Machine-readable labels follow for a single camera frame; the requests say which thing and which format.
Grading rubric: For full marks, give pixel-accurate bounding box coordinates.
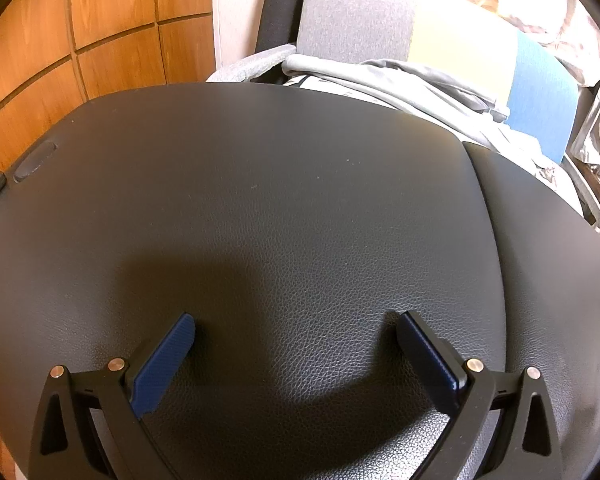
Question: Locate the yellow cushion panel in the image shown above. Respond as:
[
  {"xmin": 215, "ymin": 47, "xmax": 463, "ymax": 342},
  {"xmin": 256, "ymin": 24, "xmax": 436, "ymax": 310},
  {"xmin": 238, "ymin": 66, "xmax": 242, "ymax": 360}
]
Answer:
[{"xmin": 407, "ymin": 0, "xmax": 518, "ymax": 106}]

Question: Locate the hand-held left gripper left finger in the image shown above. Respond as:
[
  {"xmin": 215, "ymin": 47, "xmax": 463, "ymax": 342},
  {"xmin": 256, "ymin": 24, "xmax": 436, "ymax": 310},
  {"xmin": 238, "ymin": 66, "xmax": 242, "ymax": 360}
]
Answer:
[{"xmin": 28, "ymin": 312, "xmax": 197, "ymax": 480}]

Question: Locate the grey upholstered chair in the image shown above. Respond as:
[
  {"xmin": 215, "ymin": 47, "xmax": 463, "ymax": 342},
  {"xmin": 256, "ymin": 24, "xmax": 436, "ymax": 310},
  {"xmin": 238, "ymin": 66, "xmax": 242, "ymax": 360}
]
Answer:
[{"xmin": 207, "ymin": 0, "xmax": 431, "ymax": 83}]

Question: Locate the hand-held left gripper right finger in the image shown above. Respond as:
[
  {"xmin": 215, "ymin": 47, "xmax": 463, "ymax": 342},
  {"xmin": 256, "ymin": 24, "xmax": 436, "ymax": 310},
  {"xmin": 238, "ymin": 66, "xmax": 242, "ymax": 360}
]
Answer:
[{"xmin": 397, "ymin": 310, "xmax": 563, "ymax": 480}]

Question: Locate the black round cap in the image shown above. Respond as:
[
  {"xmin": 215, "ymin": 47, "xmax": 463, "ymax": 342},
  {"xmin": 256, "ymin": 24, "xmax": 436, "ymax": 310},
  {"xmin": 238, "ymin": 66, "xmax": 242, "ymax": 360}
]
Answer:
[{"xmin": 12, "ymin": 142, "xmax": 57, "ymax": 183}]

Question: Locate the blue cushion panel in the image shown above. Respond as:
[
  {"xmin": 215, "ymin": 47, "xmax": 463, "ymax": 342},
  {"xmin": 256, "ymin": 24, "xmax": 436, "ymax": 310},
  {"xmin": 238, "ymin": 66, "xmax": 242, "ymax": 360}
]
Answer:
[{"xmin": 505, "ymin": 30, "xmax": 581, "ymax": 163}]

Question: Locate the crumpled silvery plastic sheet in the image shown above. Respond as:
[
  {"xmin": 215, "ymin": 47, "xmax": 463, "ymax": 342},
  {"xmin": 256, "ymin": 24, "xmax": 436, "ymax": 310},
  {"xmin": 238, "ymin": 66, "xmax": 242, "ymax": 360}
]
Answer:
[{"xmin": 570, "ymin": 55, "xmax": 600, "ymax": 166}]

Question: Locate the grey garment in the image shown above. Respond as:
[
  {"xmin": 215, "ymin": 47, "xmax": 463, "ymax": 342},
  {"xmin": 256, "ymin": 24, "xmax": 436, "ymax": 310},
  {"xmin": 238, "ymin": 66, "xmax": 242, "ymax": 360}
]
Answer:
[{"xmin": 282, "ymin": 54, "xmax": 511, "ymax": 146}]

